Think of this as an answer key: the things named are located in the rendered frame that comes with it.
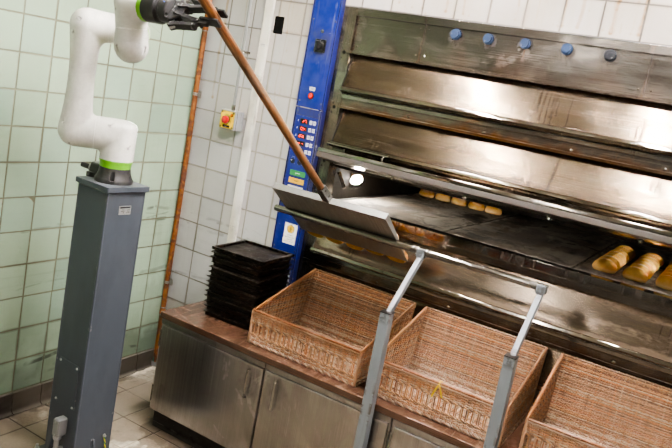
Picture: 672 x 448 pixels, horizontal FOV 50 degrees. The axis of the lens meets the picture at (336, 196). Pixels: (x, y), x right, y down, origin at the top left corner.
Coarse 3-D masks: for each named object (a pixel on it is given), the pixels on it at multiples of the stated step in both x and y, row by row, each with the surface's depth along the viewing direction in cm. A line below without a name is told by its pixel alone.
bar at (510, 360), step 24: (312, 216) 306; (384, 240) 288; (456, 264) 273; (384, 312) 264; (528, 312) 253; (384, 336) 265; (504, 360) 242; (504, 384) 242; (504, 408) 243; (360, 432) 272
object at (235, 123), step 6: (222, 108) 367; (222, 114) 366; (228, 114) 364; (234, 114) 362; (240, 114) 365; (234, 120) 363; (240, 120) 366; (222, 126) 367; (228, 126) 365; (234, 126) 363; (240, 126) 368
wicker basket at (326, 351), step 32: (288, 288) 328; (352, 288) 335; (256, 320) 308; (288, 320) 336; (320, 320) 339; (352, 320) 332; (288, 352) 300; (320, 352) 292; (352, 352) 284; (352, 384) 285
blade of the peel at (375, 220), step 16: (288, 192) 298; (304, 192) 295; (304, 208) 306; (320, 208) 297; (336, 208) 289; (352, 208) 283; (368, 208) 280; (304, 224) 323; (352, 224) 296; (368, 224) 288; (384, 224) 280; (352, 240) 312; (368, 240) 303; (400, 256) 302
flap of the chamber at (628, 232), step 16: (336, 160) 324; (352, 160) 321; (384, 176) 332; (400, 176) 309; (416, 176) 305; (448, 192) 316; (464, 192) 294; (480, 192) 291; (512, 208) 301; (528, 208) 281; (544, 208) 278; (576, 224) 288; (592, 224) 269; (608, 224) 267; (656, 240) 258
